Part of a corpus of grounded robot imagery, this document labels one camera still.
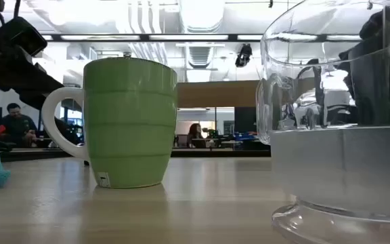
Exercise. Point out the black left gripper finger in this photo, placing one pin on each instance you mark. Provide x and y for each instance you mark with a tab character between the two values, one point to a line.
67	131

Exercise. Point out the clear glass cup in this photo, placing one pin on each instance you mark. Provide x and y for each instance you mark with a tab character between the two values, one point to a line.
337	162

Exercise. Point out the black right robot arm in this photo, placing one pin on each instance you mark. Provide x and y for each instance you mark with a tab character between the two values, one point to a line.
384	84

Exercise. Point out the seated person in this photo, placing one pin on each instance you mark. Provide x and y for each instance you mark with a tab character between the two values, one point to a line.
195	135
17	127

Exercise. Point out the long ceiling light strip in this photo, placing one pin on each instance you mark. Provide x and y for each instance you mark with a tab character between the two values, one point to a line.
188	37

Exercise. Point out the blue storage bins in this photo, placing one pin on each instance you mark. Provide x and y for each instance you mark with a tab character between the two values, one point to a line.
245	136

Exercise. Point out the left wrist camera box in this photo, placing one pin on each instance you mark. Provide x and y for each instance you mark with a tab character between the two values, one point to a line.
22	35

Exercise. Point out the black metal table frame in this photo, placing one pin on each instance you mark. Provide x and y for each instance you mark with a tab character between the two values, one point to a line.
215	153

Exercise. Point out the black hanging ceiling camera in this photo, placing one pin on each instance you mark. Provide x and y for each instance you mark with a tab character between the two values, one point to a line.
244	55

